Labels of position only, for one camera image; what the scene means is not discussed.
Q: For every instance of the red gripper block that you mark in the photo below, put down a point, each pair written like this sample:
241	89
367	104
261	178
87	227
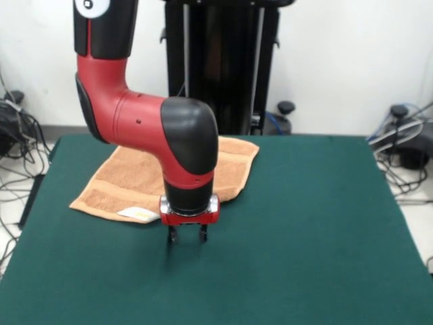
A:
189	219

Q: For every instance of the tan terry towel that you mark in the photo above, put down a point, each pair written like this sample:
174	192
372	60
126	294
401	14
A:
128	183

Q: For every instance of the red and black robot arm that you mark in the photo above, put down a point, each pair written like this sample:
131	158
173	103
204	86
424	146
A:
152	118

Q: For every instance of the dark green table cloth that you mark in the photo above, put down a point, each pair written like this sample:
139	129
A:
304	254

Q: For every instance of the black floor base foot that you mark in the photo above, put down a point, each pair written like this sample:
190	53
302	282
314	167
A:
6	135
412	152

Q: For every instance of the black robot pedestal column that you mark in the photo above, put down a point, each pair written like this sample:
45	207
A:
230	50

